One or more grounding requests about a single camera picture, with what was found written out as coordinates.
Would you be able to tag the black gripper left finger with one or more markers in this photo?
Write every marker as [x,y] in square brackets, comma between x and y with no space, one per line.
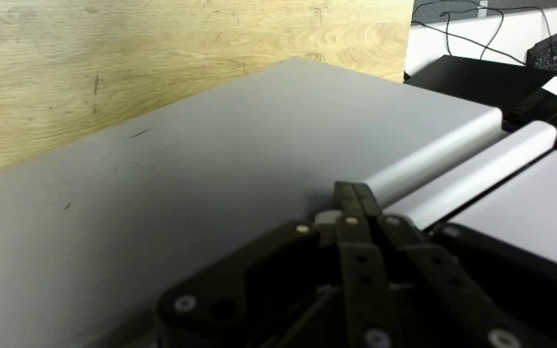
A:
[250,294]

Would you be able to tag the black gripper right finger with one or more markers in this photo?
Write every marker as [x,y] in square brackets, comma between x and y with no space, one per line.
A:
[446,288]

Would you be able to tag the white bottom cabinet drawer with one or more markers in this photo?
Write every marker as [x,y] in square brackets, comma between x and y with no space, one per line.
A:
[96,230]

